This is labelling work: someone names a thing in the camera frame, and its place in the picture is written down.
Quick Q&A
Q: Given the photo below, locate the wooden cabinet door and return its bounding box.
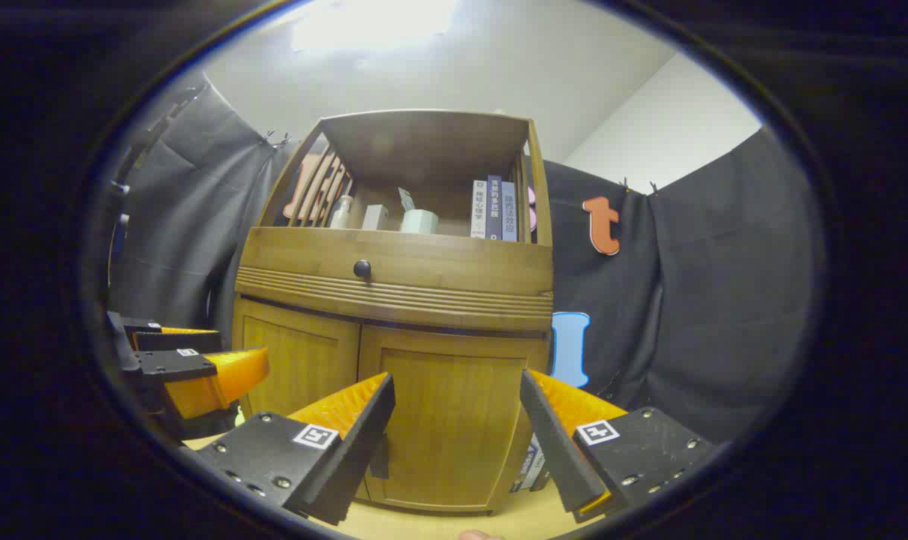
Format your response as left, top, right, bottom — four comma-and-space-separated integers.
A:
356, 324, 551, 515
232, 297, 362, 421

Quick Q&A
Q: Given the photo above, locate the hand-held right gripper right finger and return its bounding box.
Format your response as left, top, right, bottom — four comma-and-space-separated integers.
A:
519, 367, 717, 524

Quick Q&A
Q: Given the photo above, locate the light blue book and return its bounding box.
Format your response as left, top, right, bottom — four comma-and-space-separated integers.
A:
501, 181, 518, 242

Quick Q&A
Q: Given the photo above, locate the wooden double-door shoe cabinet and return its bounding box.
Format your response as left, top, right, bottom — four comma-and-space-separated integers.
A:
231, 109, 556, 517

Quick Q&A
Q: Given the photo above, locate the white book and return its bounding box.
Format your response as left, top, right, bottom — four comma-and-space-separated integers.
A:
471, 180, 489, 239

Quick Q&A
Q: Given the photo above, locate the wooden ribbed drawer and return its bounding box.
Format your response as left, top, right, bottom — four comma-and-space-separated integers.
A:
235, 227, 555, 331

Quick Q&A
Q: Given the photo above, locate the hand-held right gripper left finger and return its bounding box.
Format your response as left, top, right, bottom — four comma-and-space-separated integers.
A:
197, 371, 396, 526

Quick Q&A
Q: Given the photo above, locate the pale green mug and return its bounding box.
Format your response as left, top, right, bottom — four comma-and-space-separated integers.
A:
400, 209, 440, 235

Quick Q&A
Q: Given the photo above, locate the black backdrop cloth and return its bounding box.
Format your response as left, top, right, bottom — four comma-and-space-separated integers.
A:
109, 71, 826, 451

